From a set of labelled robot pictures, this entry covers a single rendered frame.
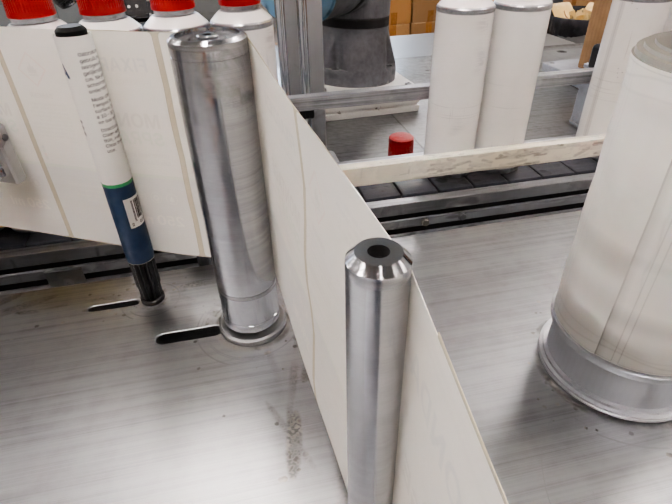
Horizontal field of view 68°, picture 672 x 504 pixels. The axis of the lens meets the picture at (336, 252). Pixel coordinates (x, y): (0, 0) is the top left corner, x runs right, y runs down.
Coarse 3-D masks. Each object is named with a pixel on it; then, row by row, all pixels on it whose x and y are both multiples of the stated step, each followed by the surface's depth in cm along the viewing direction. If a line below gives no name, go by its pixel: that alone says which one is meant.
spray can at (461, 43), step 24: (456, 0) 43; (480, 0) 42; (456, 24) 43; (480, 24) 43; (456, 48) 44; (480, 48) 44; (432, 72) 47; (456, 72) 45; (480, 72) 46; (432, 96) 48; (456, 96) 46; (480, 96) 47; (432, 120) 49; (456, 120) 48; (432, 144) 50; (456, 144) 49
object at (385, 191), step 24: (528, 168) 53; (552, 168) 53; (576, 168) 53; (360, 192) 50; (384, 192) 49; (408, 192) 49; (432, 192) 49; (0, 240) 44; (24, 240) 44; (48, 240) 43; (72, 240) 44
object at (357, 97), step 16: (544, 80) 53; (560, 80) 54; (576, 80) 54; (288, 96) 49; (304, 96) 49; (320, 96) 49; (336, 96) 49; (352, 96) 49; (368, 96) 50; (384, 96) 50; (400, 96) 50; (416, 96) 51
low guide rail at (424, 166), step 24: (528, 144) 50; (552, 144) 49; (576, 144) 50; (600, 144) 51; (360, 168) 46; (384, 168) 47; (408, 168) 47; (432, 168) 48; (456, 168) 48; (480, 168) 49
